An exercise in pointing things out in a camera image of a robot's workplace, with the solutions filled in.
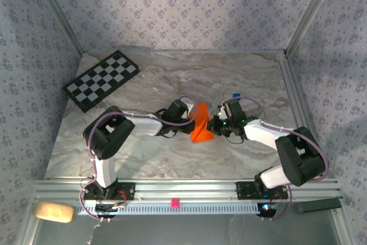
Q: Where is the flat black bar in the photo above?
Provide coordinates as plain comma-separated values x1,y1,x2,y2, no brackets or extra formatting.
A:
296,197,343,214

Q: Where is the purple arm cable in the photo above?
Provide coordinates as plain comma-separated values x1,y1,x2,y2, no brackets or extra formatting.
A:
222,97,330,223
79,95,200,223

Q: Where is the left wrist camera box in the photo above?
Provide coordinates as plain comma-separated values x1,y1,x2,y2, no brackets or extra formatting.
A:
167,99,196,121

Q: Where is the black controller board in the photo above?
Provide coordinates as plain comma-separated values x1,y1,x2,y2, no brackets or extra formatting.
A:
95,203,119,217
256,202,278,217

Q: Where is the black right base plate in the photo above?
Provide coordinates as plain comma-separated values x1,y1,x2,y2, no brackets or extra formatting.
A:
235,181,289,200

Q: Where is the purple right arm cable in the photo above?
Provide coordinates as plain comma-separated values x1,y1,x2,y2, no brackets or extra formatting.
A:
222,97,330,223

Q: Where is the aluminium side rail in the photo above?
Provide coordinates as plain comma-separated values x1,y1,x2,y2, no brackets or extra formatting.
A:
276,51,318,139

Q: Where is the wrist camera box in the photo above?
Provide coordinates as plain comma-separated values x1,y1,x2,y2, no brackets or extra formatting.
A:
167,99,196,121
219,98,244,121

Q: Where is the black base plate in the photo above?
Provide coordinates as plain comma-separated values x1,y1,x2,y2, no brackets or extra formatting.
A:
83,181,136,201
235,181,289,200

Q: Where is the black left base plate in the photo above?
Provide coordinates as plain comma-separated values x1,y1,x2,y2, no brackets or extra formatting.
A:
83,181,136,201

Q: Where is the short aluminium frame rail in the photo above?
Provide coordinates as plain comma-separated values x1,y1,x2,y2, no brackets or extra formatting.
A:
329,208,359,245
15,209,40,245

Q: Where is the long aluminium base rail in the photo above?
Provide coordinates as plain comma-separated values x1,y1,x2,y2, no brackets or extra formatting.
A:
28,178,343,203

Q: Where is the beige sponge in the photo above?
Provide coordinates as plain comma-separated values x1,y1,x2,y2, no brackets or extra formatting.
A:
32,200,76,224

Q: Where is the black white checkerboard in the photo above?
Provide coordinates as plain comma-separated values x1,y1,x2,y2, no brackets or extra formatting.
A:
62,50,141,114

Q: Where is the black right controller board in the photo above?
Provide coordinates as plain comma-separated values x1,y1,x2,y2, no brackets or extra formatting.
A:
256,202,278,217

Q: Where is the aluminium frame post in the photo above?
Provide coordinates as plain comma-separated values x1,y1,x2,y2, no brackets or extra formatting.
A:
285,0,342,56
28,0,84,56

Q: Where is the thin black right gripper cable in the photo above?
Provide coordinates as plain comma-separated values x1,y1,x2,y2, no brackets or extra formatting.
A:
223,134,245,146

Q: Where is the white slotted cable duct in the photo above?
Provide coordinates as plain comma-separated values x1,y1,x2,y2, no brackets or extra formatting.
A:
76,202,266,216

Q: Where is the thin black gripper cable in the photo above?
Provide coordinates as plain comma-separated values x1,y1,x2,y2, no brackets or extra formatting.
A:
223,134,245,146
159,129,181,140

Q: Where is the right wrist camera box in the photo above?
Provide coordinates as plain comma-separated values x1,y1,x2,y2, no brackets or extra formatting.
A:
219,98,244,121

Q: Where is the black left controller board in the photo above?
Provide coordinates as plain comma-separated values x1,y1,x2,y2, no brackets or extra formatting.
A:
95,203,119,217

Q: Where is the orange paper sheet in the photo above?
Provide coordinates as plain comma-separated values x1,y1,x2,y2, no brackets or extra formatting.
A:
190,102,215,144

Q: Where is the thin black left gripper cable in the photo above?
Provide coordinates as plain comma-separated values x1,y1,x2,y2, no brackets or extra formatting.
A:
159,129,181,140

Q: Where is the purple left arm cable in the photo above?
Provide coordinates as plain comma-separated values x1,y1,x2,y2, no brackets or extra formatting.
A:
79,95,200,223

